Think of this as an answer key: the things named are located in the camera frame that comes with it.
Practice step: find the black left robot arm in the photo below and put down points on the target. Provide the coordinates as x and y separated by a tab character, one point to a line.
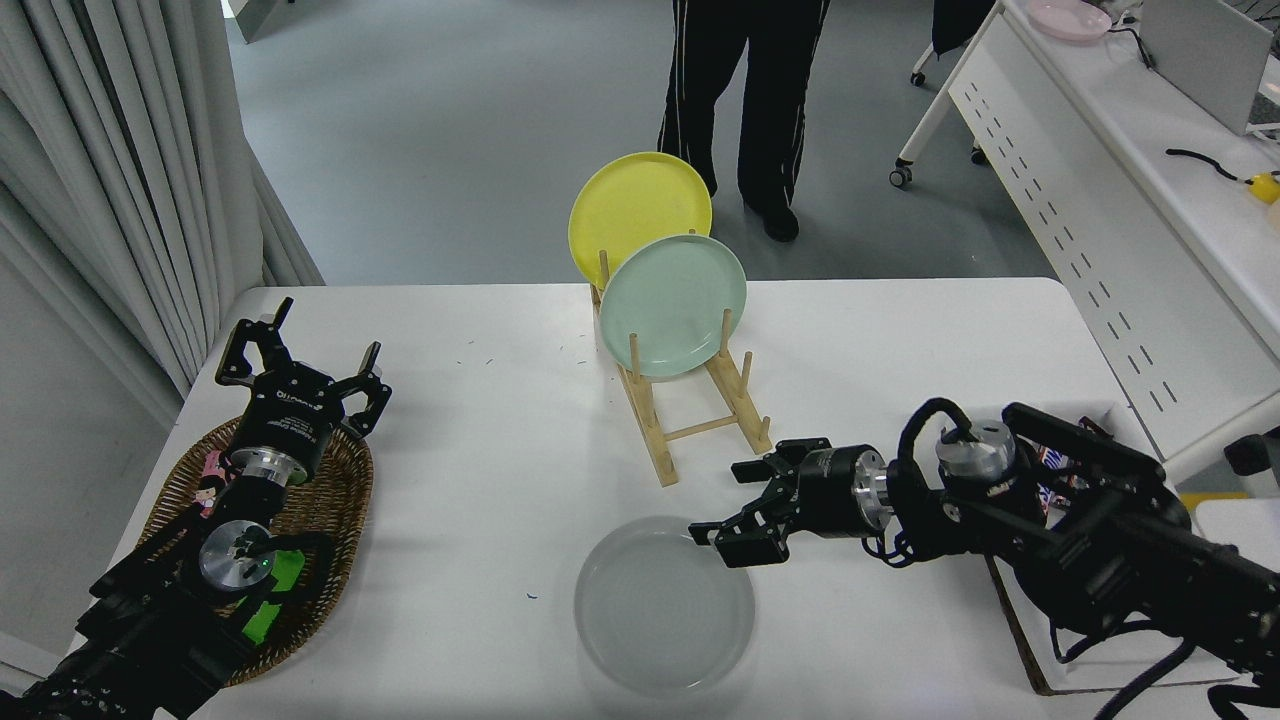
150	620

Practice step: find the pale grey curtain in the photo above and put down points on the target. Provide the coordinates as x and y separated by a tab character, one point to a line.
100	150

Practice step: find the pink snack packet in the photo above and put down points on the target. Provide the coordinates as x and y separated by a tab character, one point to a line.
212	485

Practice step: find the green snack packet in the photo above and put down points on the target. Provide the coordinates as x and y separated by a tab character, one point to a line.
285	575

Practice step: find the mint green plate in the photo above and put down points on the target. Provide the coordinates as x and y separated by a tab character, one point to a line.
675	300

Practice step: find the white tray with cardboard edge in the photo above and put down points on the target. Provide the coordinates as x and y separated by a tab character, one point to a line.
1110	668

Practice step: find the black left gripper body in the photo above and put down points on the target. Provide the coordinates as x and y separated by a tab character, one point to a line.
290	415

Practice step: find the yellow plate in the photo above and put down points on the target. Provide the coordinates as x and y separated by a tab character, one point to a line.
635	200

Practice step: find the wooden plate rack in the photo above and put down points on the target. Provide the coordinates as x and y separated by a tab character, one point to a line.
740	400

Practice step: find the grey plate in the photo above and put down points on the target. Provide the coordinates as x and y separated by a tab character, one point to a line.
660	610

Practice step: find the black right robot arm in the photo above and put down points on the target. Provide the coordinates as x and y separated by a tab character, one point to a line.
1100	560

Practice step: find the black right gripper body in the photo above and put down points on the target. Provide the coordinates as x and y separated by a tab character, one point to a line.
828	490

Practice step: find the pink plate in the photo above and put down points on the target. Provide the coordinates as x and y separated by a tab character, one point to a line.
1070	18

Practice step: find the white perforated desk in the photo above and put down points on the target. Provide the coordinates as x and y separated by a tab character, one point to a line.
1100	150

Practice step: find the person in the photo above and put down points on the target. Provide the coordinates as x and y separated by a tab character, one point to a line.
775	100

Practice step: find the brown wicker basket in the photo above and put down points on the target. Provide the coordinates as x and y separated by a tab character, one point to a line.
335	500

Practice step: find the yellow round object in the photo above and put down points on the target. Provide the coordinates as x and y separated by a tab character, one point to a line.
1266	188

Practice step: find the grey laptop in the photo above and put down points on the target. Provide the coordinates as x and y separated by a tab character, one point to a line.
1205	50

